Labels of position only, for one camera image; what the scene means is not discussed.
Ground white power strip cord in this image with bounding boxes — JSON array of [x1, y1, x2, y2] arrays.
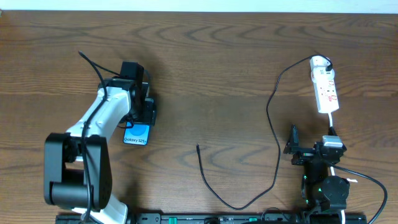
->
[[327, 112, 346, 224]]

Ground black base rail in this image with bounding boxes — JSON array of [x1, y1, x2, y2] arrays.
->
[[55, 212, 368, 224]]

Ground blue Galaxy smartphone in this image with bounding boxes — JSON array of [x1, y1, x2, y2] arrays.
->
[[123, 122, 150, 146]]

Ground black USB charging cable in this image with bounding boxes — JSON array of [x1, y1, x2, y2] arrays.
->
[[196, 54, 334, 211]]

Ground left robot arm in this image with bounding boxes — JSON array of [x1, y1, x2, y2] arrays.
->
[[44, 62, 156, 223]]

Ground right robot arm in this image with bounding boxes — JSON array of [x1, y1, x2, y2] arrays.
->
[[284, 125, 350, 223]]

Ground white power strip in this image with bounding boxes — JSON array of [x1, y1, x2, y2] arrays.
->
[[310, 55, 339, 114]]

